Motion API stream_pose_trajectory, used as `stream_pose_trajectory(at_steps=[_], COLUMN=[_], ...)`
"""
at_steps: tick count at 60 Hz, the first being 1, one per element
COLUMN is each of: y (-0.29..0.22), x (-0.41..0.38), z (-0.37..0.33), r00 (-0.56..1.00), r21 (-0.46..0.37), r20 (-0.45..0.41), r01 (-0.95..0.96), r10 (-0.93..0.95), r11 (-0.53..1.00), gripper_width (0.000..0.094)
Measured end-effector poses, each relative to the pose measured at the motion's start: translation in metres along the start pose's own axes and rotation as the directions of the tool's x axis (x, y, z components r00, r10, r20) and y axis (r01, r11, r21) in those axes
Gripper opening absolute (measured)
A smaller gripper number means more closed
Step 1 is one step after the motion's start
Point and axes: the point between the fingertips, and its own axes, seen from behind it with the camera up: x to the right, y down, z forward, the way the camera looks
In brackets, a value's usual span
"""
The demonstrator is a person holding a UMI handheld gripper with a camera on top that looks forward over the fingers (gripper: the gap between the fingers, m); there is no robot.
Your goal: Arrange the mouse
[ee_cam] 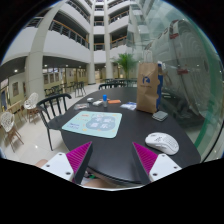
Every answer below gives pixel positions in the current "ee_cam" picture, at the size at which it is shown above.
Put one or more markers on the round black table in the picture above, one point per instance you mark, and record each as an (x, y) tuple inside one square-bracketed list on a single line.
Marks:
[(112, 159)]

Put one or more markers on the white computer mouse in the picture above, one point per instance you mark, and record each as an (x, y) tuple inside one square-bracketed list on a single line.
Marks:
[(163, 142)]

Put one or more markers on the black chair behind table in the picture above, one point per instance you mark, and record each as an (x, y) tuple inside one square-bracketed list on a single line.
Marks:
[(110, 85)]

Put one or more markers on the black wooden chair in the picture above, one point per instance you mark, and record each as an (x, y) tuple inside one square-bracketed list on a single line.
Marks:
[(52, 110)]

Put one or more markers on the clear plastic packet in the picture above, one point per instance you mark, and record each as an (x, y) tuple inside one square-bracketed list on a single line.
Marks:
[(81, 106)]

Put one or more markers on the white lattice chair far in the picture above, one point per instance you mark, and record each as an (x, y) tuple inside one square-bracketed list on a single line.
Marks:
[(30, 105)]

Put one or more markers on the small grey box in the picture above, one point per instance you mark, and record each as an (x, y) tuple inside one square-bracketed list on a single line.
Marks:
[(90, 99)]

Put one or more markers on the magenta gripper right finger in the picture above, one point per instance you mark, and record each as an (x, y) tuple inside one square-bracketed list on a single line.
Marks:
[(152, 166)]

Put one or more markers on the green potted palm plant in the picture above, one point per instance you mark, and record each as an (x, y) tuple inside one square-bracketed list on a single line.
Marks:
[(126, 61)]

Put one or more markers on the small white box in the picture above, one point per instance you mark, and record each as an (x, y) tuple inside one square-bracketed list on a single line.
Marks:
[(97, 103)]

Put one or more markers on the orange flat card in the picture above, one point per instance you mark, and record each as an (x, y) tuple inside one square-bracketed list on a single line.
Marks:
[(114, 101)]

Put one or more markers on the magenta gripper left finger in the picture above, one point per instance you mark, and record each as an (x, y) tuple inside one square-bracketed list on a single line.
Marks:
[(70, 166)]

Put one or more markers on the brown paper bag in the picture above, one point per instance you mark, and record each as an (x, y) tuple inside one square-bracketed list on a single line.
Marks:
[(149, 87)]

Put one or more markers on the blue capped small bottle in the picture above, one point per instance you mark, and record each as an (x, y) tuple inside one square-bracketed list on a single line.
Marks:
[(105, 100)]

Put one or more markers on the white lattice chair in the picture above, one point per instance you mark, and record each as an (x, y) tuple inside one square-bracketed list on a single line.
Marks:
[(8, 123), (30, 105)]

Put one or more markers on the white lattice chair near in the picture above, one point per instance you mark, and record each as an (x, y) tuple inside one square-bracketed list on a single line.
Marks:
[(8, 123)]

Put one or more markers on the light green mouse pad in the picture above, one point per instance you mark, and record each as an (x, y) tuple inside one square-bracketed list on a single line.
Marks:
[(97, 124)]

